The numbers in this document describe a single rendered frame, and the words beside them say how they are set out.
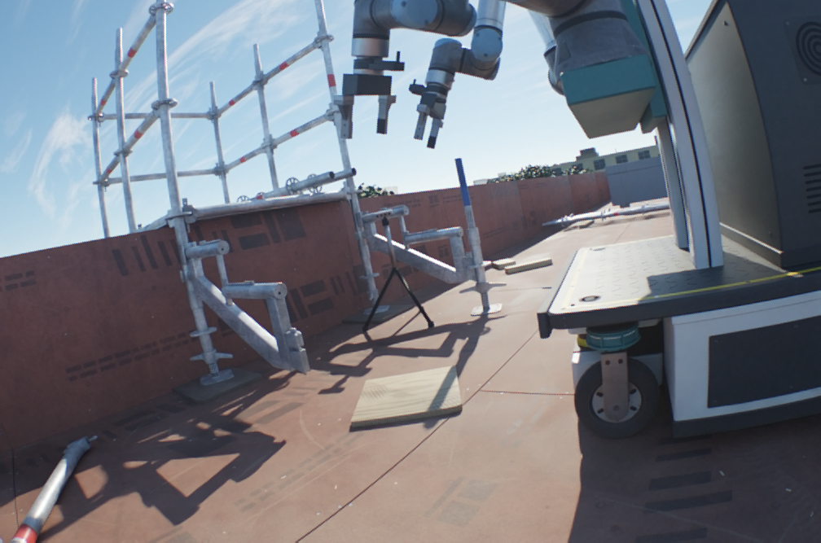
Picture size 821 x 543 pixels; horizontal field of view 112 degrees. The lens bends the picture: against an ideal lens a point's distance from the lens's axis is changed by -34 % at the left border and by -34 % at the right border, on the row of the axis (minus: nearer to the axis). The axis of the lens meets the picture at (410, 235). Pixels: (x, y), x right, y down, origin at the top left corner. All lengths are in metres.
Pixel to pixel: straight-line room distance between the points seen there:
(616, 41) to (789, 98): 0.34
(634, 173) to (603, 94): 5.91
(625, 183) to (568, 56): 5.90
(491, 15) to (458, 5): 0.31
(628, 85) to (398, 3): 0.47
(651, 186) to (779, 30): 5.83
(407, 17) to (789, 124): 0.76
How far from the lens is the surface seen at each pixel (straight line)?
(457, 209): 3.63
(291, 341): 1.28
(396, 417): 1.16
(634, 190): 6.63
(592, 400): 0.90
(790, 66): 0.87
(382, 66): 0.97
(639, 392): 0.89
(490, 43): 1.24
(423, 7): 0.91
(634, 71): 0.73
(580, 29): 0.78
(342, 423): 1.23
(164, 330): 1.92
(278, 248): 2.22
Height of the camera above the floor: 0.53
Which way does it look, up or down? 3 degrees down
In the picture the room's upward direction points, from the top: 11 degrees counter-clockwise
